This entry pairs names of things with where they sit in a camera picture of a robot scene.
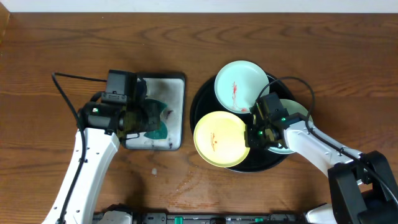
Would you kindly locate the black round tray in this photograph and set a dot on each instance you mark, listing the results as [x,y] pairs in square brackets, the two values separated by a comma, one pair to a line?
[205,102]

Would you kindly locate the yellow plate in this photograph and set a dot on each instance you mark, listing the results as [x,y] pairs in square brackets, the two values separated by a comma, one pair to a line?
[219,139]

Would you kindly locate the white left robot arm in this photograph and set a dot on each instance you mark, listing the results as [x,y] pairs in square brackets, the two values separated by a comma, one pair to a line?
[93,152]

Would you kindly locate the black rectangular soapy tray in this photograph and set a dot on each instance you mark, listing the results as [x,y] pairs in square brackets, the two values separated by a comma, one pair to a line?
[167,92]

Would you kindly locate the mint plate with red stain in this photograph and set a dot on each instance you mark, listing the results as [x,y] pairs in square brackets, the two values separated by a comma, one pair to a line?
[238,84]

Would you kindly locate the green scrubbing sponge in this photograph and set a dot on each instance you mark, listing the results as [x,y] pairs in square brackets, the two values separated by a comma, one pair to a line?
[158,130]

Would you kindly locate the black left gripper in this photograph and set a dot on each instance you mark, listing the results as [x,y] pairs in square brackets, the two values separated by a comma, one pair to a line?
[144,115]

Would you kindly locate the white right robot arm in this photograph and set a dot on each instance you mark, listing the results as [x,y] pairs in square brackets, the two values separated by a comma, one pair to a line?
[362,186]

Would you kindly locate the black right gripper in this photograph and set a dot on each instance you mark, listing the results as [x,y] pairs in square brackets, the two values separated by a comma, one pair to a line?
[250,141]

